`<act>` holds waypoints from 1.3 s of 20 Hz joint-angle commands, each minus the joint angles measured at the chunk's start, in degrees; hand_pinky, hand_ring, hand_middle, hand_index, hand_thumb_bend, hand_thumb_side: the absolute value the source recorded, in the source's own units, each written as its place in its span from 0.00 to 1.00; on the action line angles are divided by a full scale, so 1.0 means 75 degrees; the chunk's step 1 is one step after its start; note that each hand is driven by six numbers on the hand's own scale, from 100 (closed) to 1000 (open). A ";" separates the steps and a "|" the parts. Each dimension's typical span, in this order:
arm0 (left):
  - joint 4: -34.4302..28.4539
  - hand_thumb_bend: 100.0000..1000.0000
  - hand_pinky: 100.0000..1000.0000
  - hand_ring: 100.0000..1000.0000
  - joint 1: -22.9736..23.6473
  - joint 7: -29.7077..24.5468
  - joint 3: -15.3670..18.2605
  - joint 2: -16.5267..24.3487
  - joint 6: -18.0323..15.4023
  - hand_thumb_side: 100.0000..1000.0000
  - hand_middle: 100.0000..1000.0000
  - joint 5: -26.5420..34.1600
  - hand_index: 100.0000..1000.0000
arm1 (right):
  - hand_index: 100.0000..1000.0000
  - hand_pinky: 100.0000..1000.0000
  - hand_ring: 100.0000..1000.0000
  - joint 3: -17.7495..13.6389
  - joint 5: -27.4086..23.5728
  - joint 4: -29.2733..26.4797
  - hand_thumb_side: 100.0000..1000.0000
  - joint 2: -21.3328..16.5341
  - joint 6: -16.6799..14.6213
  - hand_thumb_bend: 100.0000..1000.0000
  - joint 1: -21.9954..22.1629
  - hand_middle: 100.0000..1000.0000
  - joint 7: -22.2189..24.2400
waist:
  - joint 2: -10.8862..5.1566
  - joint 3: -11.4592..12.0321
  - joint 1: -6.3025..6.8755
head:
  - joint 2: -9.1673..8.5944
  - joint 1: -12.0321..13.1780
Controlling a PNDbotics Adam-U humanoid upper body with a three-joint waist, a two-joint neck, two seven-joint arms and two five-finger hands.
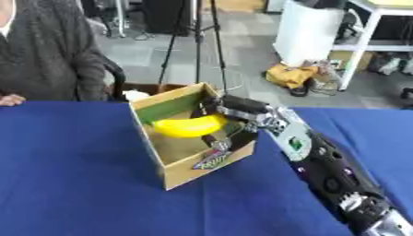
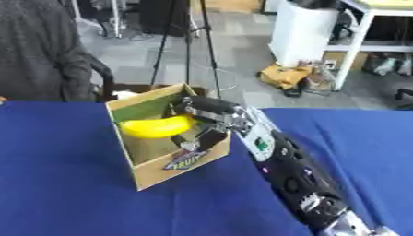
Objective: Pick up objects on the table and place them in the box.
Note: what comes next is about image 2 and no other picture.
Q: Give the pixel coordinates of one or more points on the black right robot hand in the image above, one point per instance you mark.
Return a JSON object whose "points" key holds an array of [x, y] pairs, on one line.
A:
{"points": [[207, 106]]}

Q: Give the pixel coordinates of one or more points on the yellow toy banana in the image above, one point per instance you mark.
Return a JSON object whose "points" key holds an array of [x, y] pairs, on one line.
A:
{"points": [[156, 126]]}

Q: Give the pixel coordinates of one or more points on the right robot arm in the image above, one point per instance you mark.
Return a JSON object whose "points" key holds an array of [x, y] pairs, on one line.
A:
{"points": [[293, 172]]}

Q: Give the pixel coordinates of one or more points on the tan cardboard box green inside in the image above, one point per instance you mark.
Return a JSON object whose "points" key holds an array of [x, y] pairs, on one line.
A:
{"points": [[161, 144]]}

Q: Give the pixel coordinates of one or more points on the black tripod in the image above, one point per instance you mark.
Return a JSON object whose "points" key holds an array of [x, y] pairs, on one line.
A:
{"points": [[188, 40]]}

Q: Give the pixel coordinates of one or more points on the yellow bag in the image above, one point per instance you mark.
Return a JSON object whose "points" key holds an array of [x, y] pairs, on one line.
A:
{"points": [[285, 75]]}

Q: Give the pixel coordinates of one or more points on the black chair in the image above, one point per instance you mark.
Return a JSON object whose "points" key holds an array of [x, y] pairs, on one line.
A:
{"points": [[105, 81]]}

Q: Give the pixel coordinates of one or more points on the white cabinet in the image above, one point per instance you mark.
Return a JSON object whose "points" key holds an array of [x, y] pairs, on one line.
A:
{"points": [[301, 32]]}

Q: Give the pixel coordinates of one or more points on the person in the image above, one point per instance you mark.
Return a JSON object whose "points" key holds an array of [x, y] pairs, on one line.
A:
{"points": [[40, 50]]}

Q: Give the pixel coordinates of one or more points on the white shelf table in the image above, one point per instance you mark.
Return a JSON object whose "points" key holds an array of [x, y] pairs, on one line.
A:
{"points": [[371, 43]]}

